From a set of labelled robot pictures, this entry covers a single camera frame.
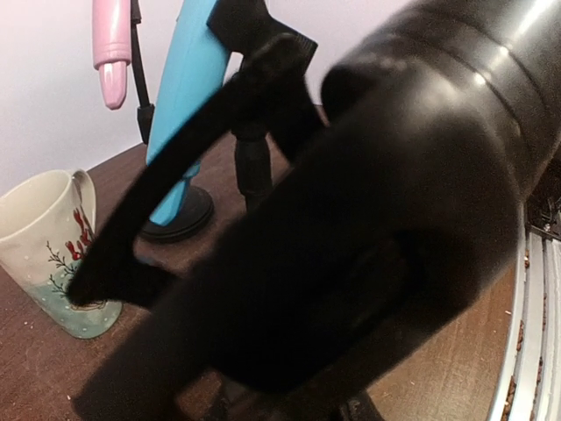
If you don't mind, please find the taped base microphone stand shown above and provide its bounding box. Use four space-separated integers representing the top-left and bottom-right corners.
207 0 318 211

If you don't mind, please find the black toy microphone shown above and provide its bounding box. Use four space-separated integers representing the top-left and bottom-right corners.
67 1 560 420

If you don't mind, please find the blue toy microphone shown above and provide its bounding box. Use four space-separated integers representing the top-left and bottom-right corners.
144 0 233 227

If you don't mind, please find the pink toy microphone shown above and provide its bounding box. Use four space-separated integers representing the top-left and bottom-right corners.
92 0 131 110

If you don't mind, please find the white ceramic mug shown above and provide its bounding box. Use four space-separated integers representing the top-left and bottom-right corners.
1 169 122 339

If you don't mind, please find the front aluminium rail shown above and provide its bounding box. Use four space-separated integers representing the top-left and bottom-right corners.
486 227 560 421

